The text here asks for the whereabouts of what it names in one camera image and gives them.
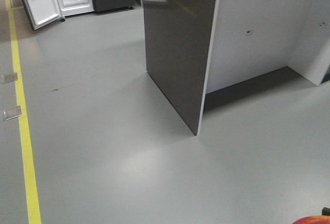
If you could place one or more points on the grey kitchen island cabinet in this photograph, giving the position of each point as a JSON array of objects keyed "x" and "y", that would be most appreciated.
[{"x": 196, "y": 47}]

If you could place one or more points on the red yellow apple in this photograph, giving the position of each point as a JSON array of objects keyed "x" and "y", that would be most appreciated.
[{"x": 320, "y": 219}]

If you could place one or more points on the yellow floor tape line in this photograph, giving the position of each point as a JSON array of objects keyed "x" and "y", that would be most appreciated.
[{"x": 32, "y": 199}]

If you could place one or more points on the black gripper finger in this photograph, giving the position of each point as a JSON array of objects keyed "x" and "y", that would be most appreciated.
[{"x": 325, "y": 211}]

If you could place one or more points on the metal floor socket cover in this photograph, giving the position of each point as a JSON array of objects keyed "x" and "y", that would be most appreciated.
[
  {"x": 12, "y": 113},
  {"x": 9, "y": 78}
]

